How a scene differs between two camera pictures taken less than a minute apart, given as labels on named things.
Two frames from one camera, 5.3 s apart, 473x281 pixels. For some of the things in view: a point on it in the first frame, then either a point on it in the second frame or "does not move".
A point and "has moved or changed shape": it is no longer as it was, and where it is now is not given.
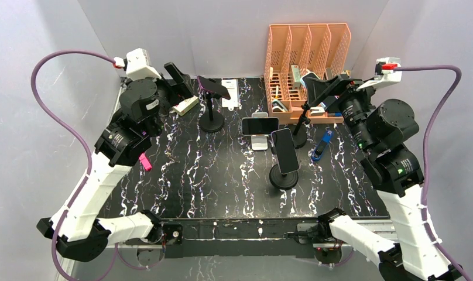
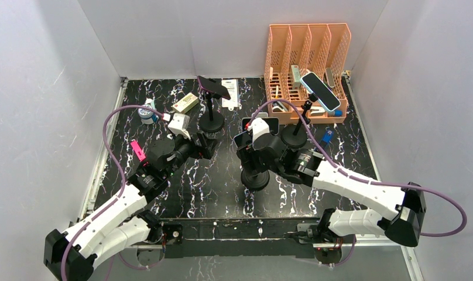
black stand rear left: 211,122 does not move
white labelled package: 232,86 does not move
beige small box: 181,108 does not move
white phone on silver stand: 259,126 does not move
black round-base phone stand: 282,181 to 255,181
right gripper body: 353,105 to 246,154
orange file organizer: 294,50 does not move
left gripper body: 171,95 to 200,151
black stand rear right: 300,136 does not move
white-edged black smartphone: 285,150 has moved or changed shape
